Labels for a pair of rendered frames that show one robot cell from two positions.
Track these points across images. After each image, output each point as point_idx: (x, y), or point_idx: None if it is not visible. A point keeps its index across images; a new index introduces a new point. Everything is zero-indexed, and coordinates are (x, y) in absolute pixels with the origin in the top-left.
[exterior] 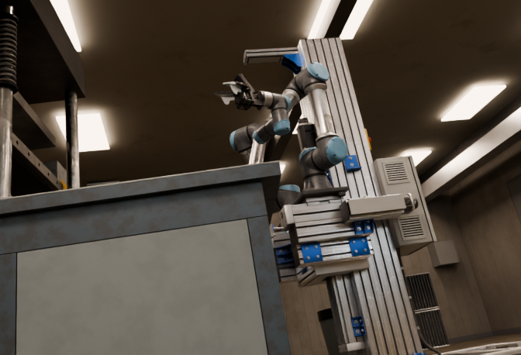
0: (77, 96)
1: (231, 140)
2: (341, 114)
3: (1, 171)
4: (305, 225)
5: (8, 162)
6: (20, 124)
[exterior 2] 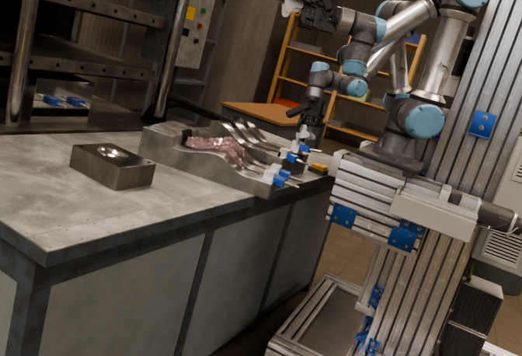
0: None
1: (376, 13)
2: (516, 46)
3: (17, 47)
4: (346, 186)
5: (25, 37)
6: None
